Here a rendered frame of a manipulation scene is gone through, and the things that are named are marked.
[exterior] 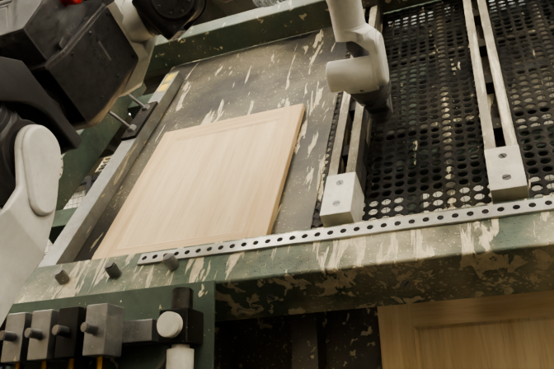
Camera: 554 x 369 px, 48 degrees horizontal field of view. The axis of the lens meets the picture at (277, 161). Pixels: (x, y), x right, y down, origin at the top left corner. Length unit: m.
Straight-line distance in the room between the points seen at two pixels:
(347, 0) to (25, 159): 0.65
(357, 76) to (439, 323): 0.52
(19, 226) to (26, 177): 0.07
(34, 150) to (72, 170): 1.01
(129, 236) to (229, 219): 0.26
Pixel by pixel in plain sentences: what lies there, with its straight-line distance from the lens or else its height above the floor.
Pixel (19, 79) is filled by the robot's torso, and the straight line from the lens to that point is 1.06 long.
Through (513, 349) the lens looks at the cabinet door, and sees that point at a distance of 1.29.
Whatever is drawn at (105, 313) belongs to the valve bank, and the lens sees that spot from 1.19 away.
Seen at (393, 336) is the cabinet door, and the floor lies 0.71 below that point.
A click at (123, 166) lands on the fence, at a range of 1.81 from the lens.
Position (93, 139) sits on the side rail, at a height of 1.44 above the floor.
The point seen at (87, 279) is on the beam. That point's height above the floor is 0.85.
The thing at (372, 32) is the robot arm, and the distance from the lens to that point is 1.27.
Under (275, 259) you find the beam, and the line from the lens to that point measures 1.18.
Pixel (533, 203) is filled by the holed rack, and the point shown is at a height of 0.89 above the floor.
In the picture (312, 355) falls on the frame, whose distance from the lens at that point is 1.32.
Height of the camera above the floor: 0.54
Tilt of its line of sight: 23 degrees up
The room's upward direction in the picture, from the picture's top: 1 degrees counter-clockwise
